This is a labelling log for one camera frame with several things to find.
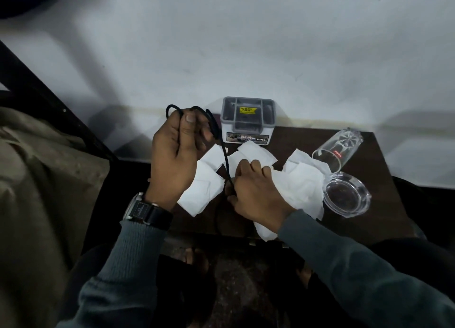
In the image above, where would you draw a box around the person's right hand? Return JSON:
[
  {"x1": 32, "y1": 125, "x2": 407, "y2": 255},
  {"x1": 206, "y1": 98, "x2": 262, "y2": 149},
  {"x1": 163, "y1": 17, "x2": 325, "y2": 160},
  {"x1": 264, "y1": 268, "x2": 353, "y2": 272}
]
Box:
[{"x1": 227, "y1": 159, "x2": 296, "y2": 234}]

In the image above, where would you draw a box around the person's left hand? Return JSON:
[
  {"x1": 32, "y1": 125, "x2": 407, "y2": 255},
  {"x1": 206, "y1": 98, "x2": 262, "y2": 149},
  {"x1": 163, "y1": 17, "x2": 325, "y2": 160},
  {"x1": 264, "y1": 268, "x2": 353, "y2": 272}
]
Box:
[{"x1": 145, "y1": 107, "x2": 216, "y2": 213}]

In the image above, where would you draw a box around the pile of white tissue papers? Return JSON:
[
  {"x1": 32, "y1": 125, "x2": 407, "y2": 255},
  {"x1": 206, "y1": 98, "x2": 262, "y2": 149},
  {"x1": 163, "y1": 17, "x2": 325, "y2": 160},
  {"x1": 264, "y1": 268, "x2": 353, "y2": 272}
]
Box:
[{"x1": 177, "y1": 140, "x2": 329, "y2": 242}]

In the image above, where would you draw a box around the black cable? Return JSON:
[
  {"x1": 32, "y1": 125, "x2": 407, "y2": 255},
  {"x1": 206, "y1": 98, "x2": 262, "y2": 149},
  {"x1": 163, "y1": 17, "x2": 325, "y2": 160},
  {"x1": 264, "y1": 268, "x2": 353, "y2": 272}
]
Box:
[{"x1": 165, "y1": 103, "x2": 237, "y2": 236}]

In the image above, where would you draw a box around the clear glass ashtray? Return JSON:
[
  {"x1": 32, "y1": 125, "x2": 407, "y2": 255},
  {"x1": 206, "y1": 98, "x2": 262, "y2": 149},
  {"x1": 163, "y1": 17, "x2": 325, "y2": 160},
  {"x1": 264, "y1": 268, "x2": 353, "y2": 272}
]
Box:
[{"x1": 321, "y1": 171, "x2": 372, "y2": 218}]

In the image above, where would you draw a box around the clear drinking glass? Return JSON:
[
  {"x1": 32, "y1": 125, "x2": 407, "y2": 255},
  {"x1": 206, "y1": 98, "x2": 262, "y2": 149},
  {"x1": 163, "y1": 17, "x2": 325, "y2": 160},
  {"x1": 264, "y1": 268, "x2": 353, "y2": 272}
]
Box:
[{"x1": 311, "y1": 127, "x2": 364, "y2": 172}]

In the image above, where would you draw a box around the person's left forearm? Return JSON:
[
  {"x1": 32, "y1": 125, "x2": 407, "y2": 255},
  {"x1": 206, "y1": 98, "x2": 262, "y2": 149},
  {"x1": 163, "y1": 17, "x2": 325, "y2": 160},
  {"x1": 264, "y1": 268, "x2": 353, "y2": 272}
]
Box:
[{"x1": 56, "y1": 219, "x2": 170, "y2": 328}]

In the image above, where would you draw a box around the person's right forearm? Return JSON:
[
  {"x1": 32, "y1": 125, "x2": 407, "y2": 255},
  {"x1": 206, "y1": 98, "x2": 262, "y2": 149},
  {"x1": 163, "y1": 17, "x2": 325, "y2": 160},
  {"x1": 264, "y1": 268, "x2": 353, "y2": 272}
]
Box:
[{"x1": 277, "y1": 209, "x2": 455, "y2": 328}]

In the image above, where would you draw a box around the black wristwatch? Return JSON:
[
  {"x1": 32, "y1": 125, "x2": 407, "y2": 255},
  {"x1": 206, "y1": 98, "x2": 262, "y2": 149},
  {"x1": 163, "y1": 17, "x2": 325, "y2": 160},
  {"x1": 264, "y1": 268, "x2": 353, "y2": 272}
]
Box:
[{"x1": 122, "y1": 191, "x2": 174, "y2": 232}]

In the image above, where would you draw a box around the grey plastic organizer box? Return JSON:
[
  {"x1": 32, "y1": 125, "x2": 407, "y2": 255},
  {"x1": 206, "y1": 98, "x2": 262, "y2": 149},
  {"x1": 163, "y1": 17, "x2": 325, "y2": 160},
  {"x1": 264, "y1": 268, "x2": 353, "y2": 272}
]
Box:
[{"x1": 220, "y1": 96, "x2": 277, "y2": 145}]

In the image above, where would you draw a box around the khaki blanket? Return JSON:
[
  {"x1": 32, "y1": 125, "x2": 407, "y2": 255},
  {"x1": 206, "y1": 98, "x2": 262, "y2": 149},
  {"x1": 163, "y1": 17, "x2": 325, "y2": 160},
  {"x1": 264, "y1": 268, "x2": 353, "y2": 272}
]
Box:
[{"x1": 0, "y1": 105, "x2": 111, "y2": 328}]

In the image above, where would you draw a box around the black bed frame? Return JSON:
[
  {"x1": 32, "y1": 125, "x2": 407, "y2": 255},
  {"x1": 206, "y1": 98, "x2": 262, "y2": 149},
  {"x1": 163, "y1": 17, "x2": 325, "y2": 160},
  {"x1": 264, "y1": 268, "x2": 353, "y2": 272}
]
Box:
[{"x1": 0, "y1": 39, "x2": 118, "y2": 161}]

